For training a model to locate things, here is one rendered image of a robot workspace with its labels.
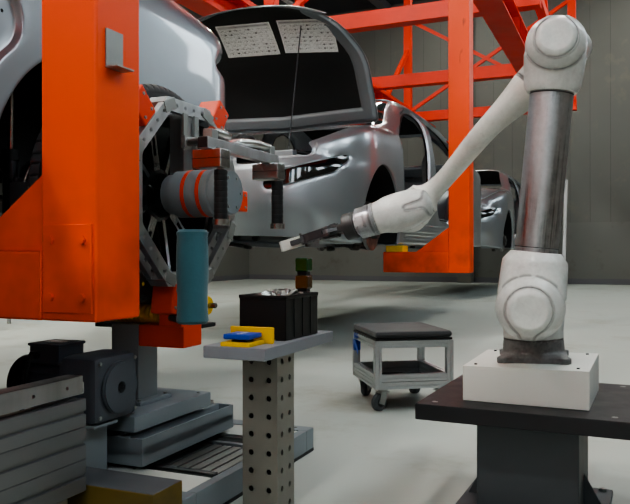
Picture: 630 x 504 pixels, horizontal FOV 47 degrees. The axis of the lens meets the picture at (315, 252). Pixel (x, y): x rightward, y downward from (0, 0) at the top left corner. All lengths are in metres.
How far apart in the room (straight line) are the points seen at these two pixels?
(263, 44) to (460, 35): 1.49
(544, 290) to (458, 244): 3.93
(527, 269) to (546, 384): 0.30
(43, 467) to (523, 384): 1.13
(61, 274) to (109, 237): 0.14
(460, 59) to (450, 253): 1.47
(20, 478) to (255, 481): 0.59
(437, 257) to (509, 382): 3.81
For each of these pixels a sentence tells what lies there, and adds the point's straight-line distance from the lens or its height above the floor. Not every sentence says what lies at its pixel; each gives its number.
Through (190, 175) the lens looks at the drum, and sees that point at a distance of 2.15.
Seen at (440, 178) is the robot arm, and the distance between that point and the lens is 2.12.
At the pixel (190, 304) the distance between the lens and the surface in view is 2.01.
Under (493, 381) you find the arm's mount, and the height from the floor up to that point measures 0.35.
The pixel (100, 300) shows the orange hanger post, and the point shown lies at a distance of 1.71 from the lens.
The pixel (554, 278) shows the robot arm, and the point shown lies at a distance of 1.75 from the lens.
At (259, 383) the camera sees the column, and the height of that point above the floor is 0.34.
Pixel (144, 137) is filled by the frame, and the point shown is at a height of 0.99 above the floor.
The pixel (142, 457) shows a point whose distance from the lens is 2.11.
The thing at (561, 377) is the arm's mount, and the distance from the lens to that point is 1.87.
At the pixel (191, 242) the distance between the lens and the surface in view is 2.01.
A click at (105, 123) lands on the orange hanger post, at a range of 1.74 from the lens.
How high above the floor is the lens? 0.68
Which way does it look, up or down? level
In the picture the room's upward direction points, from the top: straight up
